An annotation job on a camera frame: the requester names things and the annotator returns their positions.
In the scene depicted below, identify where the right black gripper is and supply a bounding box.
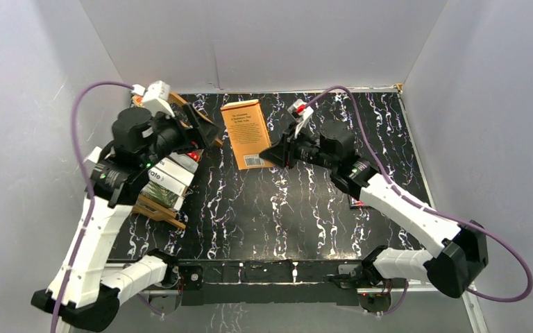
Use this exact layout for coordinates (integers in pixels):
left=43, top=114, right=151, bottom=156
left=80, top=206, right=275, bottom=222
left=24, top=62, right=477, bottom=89
left=259, top=122, right=337, bottom=171

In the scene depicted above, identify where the orange paperback book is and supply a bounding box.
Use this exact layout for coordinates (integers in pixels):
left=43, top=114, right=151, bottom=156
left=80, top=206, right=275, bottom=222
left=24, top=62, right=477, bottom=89
left=221, top=99, right=274, bottom=170

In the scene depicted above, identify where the grey book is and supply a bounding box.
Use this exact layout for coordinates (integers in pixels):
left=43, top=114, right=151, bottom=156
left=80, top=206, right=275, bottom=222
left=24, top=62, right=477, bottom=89
left=169, top=153, right=198, bottom=173

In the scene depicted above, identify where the brown Decorate Furniture book box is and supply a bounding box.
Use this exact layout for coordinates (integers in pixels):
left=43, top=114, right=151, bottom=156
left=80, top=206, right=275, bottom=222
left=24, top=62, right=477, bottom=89
left=148, top=158, right=194, bottom=197

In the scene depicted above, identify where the white palm leaf book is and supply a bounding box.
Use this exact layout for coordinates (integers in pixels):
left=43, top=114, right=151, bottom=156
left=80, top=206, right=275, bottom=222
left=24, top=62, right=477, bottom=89
left=140, top=182, right=184, bottom=212

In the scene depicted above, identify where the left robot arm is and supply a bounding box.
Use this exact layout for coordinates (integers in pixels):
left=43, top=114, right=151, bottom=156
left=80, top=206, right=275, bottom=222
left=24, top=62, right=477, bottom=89
left=31, top=103, right=220, bottom=332

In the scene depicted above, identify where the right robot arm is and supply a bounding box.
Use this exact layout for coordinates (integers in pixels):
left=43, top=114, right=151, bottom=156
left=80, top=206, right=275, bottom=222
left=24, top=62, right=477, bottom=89
left=259, top=121, right=489, bottom=298

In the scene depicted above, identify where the wooden book rack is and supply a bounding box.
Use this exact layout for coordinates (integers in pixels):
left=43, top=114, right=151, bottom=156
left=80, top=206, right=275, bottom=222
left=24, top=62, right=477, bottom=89
left=130, top=90, right=225, bottom=231

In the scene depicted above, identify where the coloured marker pen pack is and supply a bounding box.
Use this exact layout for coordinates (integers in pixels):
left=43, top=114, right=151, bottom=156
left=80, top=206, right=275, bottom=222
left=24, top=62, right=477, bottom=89
left=348, top=195, right=368, bottom=210

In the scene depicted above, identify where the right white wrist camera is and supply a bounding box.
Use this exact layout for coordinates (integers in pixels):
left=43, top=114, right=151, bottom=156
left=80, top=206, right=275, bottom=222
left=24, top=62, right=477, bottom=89
left=287, top=99, right=314, bottom=139

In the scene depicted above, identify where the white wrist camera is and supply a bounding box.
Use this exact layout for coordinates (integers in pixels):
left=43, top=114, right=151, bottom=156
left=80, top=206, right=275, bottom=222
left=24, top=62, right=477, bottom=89
left=287, top=99, right=314, bottom=139
left=131, top=80, right=176, bottom=119

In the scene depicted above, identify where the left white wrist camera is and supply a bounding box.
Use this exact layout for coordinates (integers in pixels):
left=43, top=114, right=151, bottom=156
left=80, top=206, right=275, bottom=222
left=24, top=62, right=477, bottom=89
left=131, top=80, right=176, bottom=119

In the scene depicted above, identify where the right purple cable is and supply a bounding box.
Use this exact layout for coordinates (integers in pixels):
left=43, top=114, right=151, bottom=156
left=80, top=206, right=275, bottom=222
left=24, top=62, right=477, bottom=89
left=305, top=85, right=533, bottom=316

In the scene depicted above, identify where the aluminium front rail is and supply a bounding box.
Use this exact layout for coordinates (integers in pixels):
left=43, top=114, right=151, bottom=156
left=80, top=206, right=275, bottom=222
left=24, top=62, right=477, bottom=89
left=64, top=259, right=477, bottom=305

